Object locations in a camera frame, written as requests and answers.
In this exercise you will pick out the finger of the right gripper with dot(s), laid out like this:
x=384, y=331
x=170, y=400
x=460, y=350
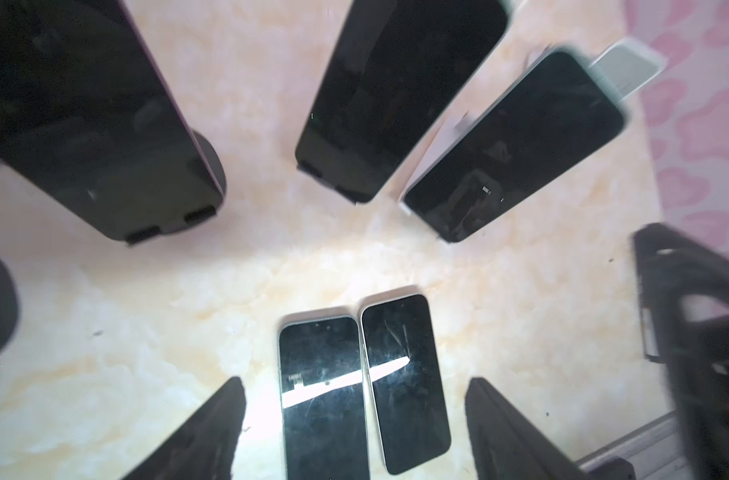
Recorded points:
x=684, y=292

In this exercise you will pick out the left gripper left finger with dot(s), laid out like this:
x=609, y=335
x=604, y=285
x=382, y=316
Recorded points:
x=204, y=446

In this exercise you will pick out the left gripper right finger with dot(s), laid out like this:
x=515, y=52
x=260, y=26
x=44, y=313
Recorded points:
x=505, y=445

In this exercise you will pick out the black phone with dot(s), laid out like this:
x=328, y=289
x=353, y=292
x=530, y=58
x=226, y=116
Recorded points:
x=322, y=398
x=557, y=115

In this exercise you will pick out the white phone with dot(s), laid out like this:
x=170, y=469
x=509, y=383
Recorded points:
x=405, y=382

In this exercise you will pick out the centre round black stand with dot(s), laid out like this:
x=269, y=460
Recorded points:
x=214, y=165

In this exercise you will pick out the green phone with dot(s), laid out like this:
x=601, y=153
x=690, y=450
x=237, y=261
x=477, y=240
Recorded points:
x=396, y=67
x=86, y=116

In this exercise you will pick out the centre right green phone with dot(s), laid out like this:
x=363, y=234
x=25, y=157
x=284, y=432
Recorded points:
x=396, y=67

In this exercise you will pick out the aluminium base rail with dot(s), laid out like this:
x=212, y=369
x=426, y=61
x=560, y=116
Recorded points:
x=653, y=451

